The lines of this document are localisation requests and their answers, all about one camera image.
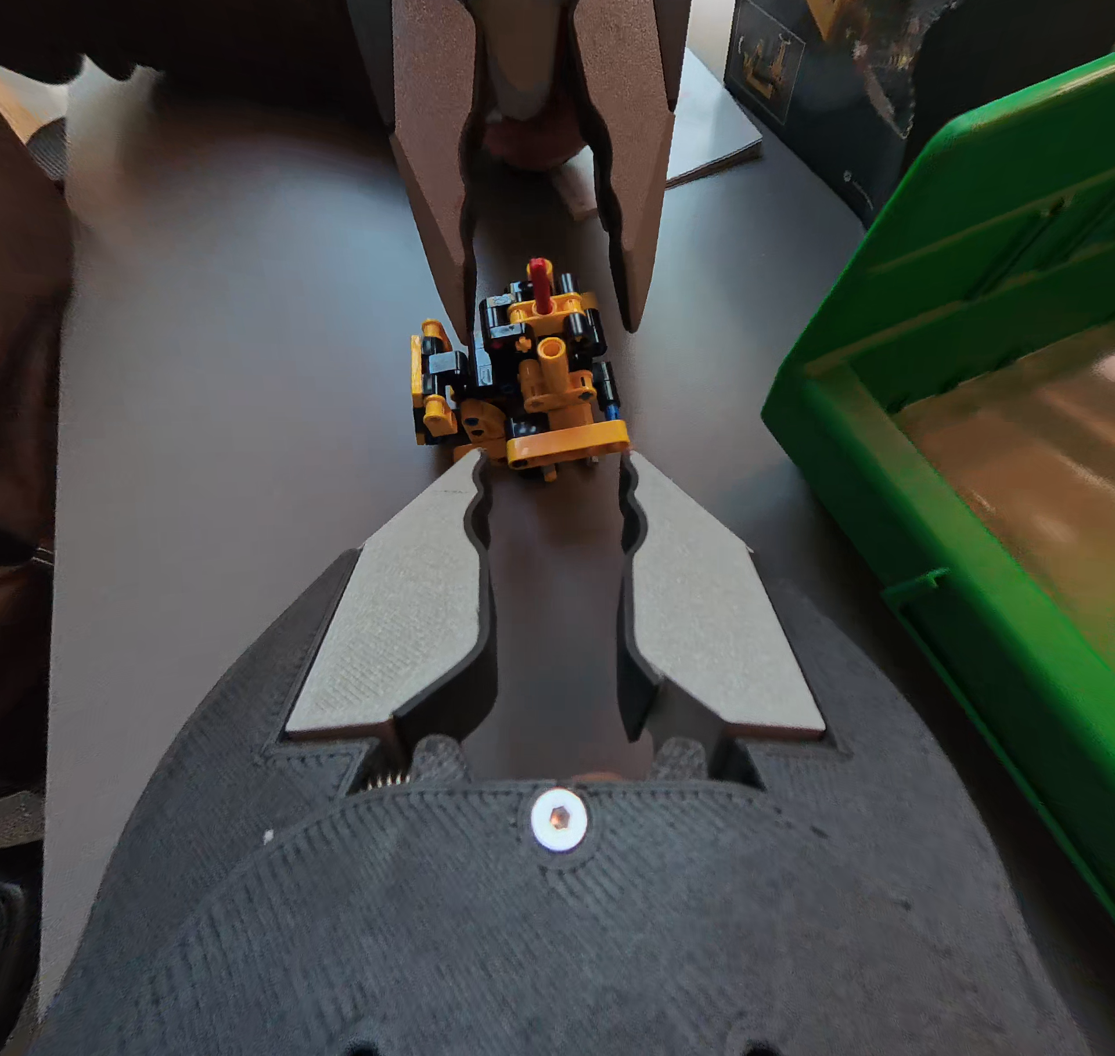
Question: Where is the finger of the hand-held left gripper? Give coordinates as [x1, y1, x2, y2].
[569, 0, 678, 334]
[387, 0, 482, 352]

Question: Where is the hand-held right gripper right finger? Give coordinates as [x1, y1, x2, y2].
[618, 449, 829, 742]

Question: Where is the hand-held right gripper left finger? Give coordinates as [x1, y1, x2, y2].
[284, 449, 499, 761]

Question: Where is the yellow and black lego model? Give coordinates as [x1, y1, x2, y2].
[409, 257, 632, 482]

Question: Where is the lego instruction booklet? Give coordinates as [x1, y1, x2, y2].
[666, 48, 765, 188]

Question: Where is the dark lego set box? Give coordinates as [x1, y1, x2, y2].
[723, 0, 1046, 228]

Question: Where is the person's left hand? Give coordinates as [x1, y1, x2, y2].
[483, 111, 594, 173]

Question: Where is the green plastic bin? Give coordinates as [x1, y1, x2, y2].
[760, 53, 1115, 918]

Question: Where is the person's brown clothing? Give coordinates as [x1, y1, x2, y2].
[0, 111, 80, 805]

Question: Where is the black mesh chair seat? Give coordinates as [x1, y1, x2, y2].
[0, 790, 45, 1031]

